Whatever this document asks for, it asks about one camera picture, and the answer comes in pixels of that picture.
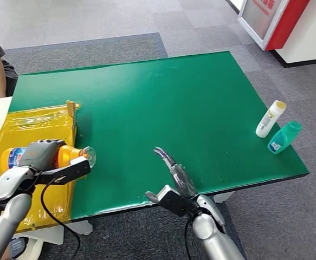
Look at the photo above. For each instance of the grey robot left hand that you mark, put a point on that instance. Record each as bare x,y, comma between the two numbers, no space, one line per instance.
41,156

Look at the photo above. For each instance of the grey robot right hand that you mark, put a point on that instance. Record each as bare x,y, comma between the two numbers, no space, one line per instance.
180,177

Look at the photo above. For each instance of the orange bottle with clear cap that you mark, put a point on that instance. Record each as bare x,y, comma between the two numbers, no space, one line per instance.
68,153

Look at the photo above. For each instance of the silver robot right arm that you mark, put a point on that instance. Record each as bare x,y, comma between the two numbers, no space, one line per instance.
214,233

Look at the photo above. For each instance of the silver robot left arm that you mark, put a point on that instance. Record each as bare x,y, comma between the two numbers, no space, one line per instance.
3,211

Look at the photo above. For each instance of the white bottle with yellow cap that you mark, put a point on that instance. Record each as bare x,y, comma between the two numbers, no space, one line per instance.
268,120

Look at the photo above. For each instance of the teal transparent bottle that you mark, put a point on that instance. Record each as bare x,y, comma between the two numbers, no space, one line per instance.
283,138

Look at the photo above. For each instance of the yellow plastic-wrapped box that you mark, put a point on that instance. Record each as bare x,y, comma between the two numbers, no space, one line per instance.
38,125

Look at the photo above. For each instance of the white table foot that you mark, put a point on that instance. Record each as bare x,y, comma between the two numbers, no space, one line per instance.
224,197
79,228

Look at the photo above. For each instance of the green table mat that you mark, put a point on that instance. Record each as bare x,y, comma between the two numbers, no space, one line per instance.
173,107

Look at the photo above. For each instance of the red and white cabinet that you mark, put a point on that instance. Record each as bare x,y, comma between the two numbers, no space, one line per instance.
280,21

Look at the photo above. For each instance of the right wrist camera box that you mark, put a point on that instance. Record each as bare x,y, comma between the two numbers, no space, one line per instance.
173,202

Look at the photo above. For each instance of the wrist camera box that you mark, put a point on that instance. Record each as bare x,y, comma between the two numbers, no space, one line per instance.
65,171
173,202

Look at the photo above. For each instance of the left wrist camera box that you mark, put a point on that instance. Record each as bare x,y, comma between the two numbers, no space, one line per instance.
65,171

